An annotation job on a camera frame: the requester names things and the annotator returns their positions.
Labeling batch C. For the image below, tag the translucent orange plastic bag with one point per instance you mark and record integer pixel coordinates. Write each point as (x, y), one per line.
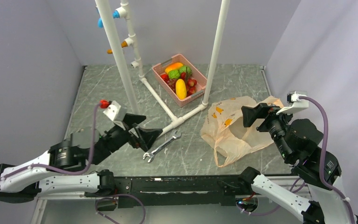
(224, 132)

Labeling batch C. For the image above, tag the green fake fruit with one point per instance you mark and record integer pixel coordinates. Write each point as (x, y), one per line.
(174, 74)

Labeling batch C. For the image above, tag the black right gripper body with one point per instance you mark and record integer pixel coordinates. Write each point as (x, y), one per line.
(276, 125)

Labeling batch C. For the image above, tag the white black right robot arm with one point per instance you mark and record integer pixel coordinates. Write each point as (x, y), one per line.
(298, 144)

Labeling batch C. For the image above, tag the yellow orange fake mango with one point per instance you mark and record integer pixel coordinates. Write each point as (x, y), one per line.
(173, 66)

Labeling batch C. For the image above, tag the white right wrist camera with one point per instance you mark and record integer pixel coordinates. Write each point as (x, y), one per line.
(295, 104)

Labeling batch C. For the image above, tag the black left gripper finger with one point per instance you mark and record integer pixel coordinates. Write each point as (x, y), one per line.
(146, 137)
(131, 119)

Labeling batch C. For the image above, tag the green fake custard apple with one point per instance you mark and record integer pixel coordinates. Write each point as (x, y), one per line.
(186, 69)

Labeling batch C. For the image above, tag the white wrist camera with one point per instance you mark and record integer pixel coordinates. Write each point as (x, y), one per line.
(113, 110)
(295, 104)

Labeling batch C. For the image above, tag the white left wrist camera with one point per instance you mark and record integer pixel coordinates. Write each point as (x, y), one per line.
(113, 110)

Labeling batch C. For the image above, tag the white PVC pipe frame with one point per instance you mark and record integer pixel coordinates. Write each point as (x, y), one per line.
(109, 26)

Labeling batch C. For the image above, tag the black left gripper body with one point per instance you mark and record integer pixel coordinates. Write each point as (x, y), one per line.
(114, 139)

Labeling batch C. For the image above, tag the red fake strawberry bunch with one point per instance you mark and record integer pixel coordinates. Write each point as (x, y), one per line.
(189, 83)

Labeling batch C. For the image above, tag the red fake fruit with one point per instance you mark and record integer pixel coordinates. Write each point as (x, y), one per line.
(165, 77)

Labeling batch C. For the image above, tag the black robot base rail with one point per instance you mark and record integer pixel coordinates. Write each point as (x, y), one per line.
(224, 190)

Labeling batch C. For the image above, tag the red fake grape bunch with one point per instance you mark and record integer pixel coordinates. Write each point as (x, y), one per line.
(172, 84)

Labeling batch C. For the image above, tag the yellow fake lemon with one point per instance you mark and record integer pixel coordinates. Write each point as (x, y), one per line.
(181, 90)

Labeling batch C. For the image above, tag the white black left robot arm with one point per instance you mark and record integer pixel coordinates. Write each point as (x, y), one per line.
(64, 167)

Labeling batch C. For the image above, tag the blue plastic faucet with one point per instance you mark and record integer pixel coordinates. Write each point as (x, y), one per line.
(115, 15)

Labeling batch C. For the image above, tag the orange brass faucet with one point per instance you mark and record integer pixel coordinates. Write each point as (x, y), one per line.
(124, 44)

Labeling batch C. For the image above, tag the silver open-end wrench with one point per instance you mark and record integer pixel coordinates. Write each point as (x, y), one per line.
(150, 155)

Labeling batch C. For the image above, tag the pink perforated plastic basket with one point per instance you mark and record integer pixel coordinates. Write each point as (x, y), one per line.
(159, 69)

